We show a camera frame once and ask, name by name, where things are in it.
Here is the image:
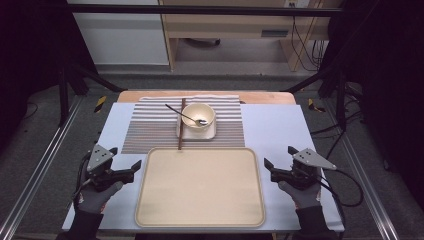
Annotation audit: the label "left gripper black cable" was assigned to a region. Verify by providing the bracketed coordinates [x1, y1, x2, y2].
[72, 150, 93, 204]

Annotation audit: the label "white board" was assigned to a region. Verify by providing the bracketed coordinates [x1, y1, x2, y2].
[61, 102, 345, 233]

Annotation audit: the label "light wooden desk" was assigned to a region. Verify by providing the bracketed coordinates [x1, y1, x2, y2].
[158, 0, 344, 72]

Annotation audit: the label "black curtain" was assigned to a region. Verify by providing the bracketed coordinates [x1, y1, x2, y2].
[0, 0, 99, 154]
[319, 0, 424, 203]

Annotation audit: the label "aluminium rail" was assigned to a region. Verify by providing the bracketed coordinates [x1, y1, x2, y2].
[0, 95, 85, 240]
[322, 99, 401, 240]

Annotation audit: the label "black floor cables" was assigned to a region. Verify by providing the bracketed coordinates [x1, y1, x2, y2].
[309, 81, 365, 162]

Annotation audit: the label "person's right hand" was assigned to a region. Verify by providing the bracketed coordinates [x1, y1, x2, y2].
[277, 180, 322, 211]

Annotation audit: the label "striped woven placemat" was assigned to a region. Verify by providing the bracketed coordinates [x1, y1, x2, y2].
[120, 94, 246, 155]

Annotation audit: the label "cream round bowl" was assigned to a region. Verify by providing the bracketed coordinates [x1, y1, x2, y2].
[181, 102, 217, 130]

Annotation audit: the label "black horizontal frame bar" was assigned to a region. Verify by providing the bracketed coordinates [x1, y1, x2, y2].
[65, 3, 344, 18]

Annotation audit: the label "grey label on desk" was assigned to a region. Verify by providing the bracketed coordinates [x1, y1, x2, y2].
[260, 29, 290, 39]

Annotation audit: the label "person's left hand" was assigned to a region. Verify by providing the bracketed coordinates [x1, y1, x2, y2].
[73, 181, 125, 215]

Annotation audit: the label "white cabinet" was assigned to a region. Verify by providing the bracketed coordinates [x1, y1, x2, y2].
[66, 0, 170, 66]

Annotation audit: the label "black metal stand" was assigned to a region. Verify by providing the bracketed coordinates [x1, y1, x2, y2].
[282, 64, 348, 132]
[55, 61, 125, 128]

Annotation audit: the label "metal spoon with dark handle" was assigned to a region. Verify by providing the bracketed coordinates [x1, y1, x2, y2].
[164, 103, 210, 127]

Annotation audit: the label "hanging black cables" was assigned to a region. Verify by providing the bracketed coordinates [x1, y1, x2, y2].
[290, 15, 327, 72]

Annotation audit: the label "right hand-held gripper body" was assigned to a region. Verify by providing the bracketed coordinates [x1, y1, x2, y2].
[270, 147, 338, 192]

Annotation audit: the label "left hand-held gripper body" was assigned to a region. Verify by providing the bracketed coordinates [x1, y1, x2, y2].
[86, 143, 135, 193]

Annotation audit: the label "wooden table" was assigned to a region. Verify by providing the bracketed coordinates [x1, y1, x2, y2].
[116, 89, 297, 106]

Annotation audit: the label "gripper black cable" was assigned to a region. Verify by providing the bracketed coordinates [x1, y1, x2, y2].
[72, 150, 93, 204]
[316, 168, 365, 240]

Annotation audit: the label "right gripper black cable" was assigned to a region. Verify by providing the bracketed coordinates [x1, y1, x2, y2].
[316, 168, 365, 240]

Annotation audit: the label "brown wooden chopstick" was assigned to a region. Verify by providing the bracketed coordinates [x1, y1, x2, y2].
[177, 98, 185, 151]
[178, 98, 187, 151]

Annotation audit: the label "beige rectangular tray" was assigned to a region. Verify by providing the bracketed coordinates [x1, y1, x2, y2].
[134, 146, 267, 229]

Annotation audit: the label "yellow black floor tape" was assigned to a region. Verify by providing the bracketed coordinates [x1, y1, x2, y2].
[306, 97, 327, 114]
[93, 95, 108, 114]

